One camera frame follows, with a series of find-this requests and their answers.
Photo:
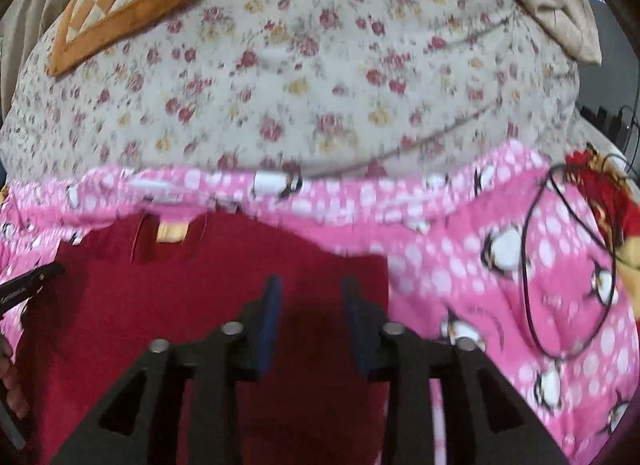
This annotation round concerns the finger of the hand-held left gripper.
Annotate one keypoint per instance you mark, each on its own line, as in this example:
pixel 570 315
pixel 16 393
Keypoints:
pixel 35 282

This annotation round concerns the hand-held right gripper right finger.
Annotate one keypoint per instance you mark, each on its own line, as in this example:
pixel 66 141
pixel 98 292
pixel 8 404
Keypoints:
pixel 356 325

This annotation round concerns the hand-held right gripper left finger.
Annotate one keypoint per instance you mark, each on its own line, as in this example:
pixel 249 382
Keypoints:
pixel 269 325

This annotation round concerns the dark red shirt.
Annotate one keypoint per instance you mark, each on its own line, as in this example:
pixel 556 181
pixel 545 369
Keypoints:
pixel 125 305

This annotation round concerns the person's left hand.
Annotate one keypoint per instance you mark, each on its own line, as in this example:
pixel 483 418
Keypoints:
pixel 12 380

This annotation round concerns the pink penguin print blanket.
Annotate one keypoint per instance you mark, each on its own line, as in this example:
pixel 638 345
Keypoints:
pixel 450 255

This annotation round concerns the floral bed sheet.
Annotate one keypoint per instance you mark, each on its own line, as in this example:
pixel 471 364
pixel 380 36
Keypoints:
pixel 300 70

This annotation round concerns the beige curtain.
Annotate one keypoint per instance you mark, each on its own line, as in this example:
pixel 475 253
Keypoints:
pixel 30 10

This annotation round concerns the red and yellow printed cloth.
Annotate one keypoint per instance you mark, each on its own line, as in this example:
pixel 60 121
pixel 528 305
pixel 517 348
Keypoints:
pixel 600 185

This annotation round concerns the dark power strip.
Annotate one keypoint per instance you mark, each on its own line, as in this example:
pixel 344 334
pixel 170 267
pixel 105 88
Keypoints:
pixel 600 117

